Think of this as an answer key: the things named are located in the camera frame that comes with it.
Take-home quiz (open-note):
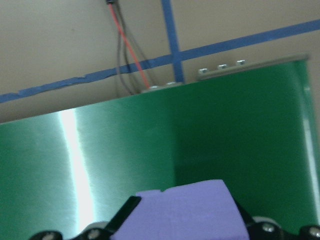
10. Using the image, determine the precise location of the purple foam block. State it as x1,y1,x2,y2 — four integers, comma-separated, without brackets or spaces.
113,179,251,240

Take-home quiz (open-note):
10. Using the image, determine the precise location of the green conveyor belt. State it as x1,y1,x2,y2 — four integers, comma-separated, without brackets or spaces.
0,53,316,240

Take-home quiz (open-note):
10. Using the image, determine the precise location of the red black conveyor wire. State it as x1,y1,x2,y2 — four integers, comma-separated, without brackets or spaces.
106,0,153,96

